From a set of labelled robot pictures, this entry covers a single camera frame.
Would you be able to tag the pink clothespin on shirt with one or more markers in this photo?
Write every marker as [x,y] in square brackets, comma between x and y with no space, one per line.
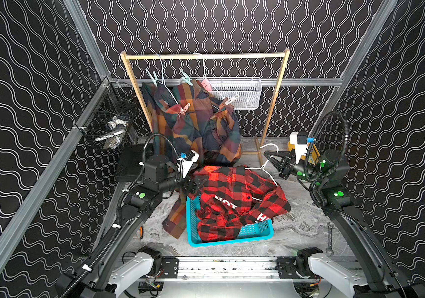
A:
[184,110]

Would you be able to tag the green clothespin middle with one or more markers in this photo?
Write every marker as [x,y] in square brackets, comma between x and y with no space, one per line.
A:
[185,78]

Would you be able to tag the white clothespin on shirt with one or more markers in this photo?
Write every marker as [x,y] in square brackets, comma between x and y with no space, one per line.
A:
[231,100]

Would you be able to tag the white wire mesh basket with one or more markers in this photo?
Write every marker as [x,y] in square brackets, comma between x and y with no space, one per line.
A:
[249,90]

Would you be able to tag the green clothespin left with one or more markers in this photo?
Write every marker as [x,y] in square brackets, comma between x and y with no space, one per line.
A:
[153,76]

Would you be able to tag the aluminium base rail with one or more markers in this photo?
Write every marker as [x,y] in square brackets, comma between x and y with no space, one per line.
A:
[223,269]

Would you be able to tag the white hanger middle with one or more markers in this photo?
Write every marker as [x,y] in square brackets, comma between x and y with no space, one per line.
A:
[204,73]

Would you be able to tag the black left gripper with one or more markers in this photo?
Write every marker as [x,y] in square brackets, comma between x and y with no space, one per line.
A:
[189,185]

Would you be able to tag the white hanger left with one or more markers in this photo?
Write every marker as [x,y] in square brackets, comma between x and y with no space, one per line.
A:
[165,92]

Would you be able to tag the wooden clothes rack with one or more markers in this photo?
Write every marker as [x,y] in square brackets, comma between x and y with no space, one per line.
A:
[126,58]

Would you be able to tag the steel wrench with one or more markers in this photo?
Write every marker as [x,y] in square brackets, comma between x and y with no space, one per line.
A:
[330,238]

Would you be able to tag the black wire wall basket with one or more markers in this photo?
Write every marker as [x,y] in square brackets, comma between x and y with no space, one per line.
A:
[113,121]

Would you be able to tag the multicolour plaid shirt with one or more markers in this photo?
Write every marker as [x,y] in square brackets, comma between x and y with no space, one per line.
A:
[210,127]

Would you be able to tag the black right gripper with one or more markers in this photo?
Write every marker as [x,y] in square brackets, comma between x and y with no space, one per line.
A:
[285,167]

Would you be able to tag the pink clothespin on hanger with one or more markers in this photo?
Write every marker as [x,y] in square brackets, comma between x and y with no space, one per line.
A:
[206,84]

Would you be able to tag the white wire hanger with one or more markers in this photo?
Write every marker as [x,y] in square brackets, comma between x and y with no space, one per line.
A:
[263,166]

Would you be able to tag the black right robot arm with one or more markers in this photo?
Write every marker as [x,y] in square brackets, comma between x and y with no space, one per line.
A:
[322,178]

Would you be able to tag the red black plaid shirt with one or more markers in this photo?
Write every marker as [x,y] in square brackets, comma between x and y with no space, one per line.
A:
[233,198]

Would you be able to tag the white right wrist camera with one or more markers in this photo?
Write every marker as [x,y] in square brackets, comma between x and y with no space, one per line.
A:
[300,141]

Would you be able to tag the yellow plastic tray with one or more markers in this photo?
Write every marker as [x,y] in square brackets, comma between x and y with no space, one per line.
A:
[314,152]

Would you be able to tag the green clothespin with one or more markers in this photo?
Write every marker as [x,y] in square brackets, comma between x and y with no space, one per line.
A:
[153,76]
[185,78]

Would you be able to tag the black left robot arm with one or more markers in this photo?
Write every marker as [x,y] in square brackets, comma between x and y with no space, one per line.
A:
[97,276]

